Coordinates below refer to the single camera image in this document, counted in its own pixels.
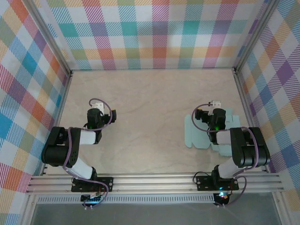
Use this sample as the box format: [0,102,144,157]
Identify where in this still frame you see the long aluminium base rail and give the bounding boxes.
[25,172,286,195]

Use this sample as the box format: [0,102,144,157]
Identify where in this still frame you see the slotted grey cable duct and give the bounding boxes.
[37,195,217,204]

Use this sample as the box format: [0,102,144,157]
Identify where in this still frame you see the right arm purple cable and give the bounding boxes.
[191,102,260,208]

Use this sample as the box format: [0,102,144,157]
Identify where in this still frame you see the aluminium frame leg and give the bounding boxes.
[273,193,288,225]
[20,194,39,225]

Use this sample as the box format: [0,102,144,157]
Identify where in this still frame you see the aluminium corner post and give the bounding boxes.
[23,0,73,79]
[233,0,283,74]

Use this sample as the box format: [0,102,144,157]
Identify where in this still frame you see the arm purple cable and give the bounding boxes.
[62,98,113,210]
[191,102,260,208]

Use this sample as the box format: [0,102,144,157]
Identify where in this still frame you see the light blue paper box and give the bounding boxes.
[184,108,242,158]

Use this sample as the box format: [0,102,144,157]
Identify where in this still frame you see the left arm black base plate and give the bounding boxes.
[71,176,114,193]

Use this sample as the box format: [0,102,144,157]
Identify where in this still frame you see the aluminium side rail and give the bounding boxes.
[40,70,74,177]
[233,67,270,173]

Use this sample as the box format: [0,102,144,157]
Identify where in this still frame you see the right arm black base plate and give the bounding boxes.
[195,175,240,191]

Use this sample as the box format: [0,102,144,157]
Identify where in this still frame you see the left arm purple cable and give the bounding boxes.
[62,98,113,210]

